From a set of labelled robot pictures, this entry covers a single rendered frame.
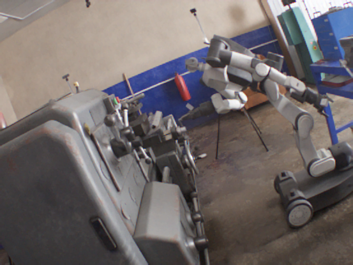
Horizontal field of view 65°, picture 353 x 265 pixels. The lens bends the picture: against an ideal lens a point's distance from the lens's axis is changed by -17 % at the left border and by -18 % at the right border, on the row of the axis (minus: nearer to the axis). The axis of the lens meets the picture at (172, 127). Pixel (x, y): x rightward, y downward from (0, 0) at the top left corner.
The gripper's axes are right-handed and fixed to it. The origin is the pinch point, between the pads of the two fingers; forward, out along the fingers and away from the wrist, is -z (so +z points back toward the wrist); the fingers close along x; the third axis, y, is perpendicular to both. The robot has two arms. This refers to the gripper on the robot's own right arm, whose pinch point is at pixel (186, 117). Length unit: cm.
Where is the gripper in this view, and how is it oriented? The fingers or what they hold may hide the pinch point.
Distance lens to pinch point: 213.4
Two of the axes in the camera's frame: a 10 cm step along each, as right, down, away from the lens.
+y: 3.8, 9.1, 1.6
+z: 9.2, -3.8, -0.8
